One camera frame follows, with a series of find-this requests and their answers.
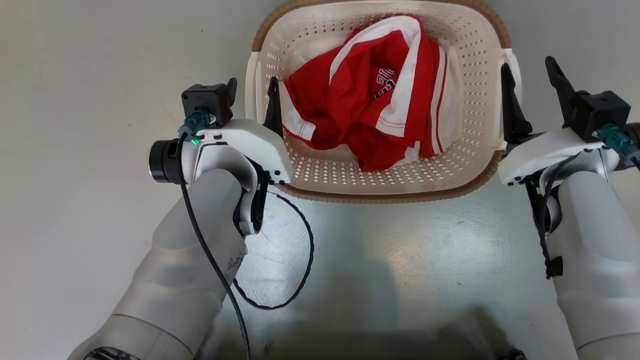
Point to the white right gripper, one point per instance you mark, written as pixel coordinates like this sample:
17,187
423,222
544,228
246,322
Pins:
545,152

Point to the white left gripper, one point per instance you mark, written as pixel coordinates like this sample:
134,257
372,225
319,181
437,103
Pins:
250,137

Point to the cream plastic laundry basket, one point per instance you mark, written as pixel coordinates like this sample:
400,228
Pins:
345,172

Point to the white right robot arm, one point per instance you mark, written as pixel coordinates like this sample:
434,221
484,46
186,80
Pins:
595,250

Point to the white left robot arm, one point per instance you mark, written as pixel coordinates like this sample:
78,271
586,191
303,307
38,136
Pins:
185,270

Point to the red and white jersey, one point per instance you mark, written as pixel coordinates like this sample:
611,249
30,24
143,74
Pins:
360,95

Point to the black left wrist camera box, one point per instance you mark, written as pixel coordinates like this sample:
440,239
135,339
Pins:
202,100

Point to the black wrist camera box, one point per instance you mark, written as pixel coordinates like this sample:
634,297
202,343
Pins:
600,112
202,100

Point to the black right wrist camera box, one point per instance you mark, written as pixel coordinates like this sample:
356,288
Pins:
600,112

